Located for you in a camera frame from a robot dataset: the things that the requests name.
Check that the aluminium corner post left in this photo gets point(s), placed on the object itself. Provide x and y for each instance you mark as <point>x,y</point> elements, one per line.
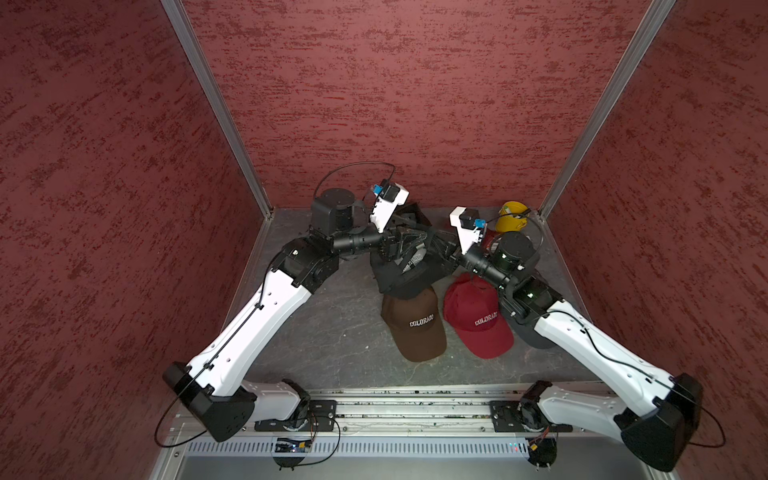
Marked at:
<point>184,32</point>

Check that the yellow plastic bucket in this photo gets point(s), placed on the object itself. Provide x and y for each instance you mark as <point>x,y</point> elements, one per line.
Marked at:
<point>512,217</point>

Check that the aluminium corner post right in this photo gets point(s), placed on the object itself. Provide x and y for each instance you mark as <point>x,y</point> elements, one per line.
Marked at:
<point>643,37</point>

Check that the black baseball cap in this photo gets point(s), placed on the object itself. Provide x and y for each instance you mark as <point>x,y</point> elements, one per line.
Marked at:
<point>405,280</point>

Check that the aluminium corner post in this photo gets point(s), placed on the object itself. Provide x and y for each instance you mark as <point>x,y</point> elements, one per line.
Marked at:
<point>184,32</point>
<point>643,37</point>

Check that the brown baseball cap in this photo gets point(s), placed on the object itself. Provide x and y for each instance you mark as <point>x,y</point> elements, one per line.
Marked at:
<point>416,325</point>
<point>411,211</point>

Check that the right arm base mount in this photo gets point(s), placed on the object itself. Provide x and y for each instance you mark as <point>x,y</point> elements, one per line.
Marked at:
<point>511,417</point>

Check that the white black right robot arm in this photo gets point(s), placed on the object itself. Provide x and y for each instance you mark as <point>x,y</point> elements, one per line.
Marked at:
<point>652,412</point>

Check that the red baseball cap front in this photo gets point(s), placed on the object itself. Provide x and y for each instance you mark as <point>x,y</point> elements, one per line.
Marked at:
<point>471,308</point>

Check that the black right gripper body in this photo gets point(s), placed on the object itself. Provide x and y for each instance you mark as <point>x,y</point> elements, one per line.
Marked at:
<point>455,255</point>

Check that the dark grey baseball cap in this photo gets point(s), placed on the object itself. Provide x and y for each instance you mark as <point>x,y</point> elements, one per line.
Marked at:
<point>522,321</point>

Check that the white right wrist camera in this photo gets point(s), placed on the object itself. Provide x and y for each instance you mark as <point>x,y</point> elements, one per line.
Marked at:
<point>469,225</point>

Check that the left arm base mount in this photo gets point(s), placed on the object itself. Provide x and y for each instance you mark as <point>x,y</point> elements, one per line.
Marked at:
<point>311,416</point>

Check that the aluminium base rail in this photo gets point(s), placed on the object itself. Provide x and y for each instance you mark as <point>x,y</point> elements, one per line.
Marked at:
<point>390,414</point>

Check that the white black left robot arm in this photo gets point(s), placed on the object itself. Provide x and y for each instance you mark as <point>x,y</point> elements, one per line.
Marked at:
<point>210,386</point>

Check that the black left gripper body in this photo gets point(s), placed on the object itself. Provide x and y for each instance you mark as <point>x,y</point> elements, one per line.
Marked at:
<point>389,243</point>

